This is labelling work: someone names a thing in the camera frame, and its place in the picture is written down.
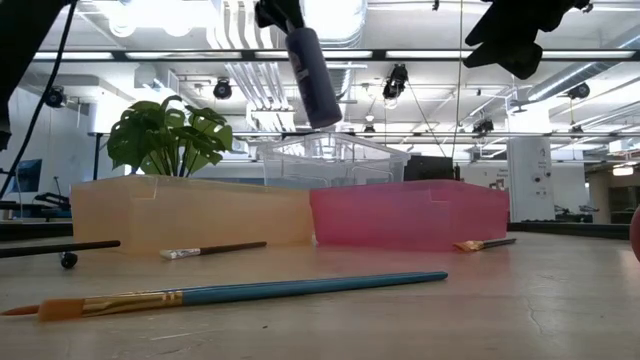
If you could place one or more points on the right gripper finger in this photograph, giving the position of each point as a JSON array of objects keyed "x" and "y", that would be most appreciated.
[
  {"x": 515, "y": 57},
  {"x": 487, "y": 27}
]

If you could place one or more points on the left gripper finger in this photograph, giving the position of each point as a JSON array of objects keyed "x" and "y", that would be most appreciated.
[
  {"x": 290, "y": 12},
  {"x": 265, "y": 12}
]

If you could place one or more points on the dark blue paint bottle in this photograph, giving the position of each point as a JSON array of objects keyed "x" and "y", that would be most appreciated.
[{"x": 312, "y": 80}]

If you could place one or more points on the dark paintbrush orange bristles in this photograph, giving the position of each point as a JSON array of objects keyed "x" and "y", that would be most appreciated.
[{"x": 495, "y": 243}]

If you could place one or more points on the brown paintbrush white bristles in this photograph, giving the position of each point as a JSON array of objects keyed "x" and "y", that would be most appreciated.
[{"x": 225, "y": 248}]

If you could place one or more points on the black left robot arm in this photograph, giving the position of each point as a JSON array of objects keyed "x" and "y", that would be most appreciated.
[{"x": 20, "y": 40}]

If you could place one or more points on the black ceiling spotlight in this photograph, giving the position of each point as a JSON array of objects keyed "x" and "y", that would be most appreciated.
[
  {"x": 482, "y": 127},
  {"x": 222, "y": 90},
  {"x": 55, "y": 97},
  {"x": 580, "y": 91},
  {"x": 397, "y": 80}
]

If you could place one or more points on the white pillar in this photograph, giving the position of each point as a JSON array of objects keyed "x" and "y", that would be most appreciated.
[{"x": 530, "y": 180}]

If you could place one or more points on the black monitor box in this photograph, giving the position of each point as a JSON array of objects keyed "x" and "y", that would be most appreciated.
[{"x": 430, "y": 170}]

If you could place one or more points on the green potted plant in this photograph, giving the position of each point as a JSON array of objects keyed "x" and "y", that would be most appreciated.
[{"x": 150, "y": 135}]

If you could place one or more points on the clear plastic bin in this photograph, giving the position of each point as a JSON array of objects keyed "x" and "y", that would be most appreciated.
[{"x": 380, "y": 165}]

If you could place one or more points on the pink plastic bin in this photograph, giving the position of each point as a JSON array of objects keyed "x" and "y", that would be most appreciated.
[{"x": 410, "y": 215}]

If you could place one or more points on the orange plastic bin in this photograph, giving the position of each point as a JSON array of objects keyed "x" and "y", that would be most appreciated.
[{"x": 200, "y": 215}]

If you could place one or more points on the blue screen monitor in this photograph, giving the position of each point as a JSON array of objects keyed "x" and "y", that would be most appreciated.
[{"x": 30, "y": 175}]

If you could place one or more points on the silver ceiling duct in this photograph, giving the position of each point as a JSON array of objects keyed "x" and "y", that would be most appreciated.
[{"x": 345, "y": 30}]

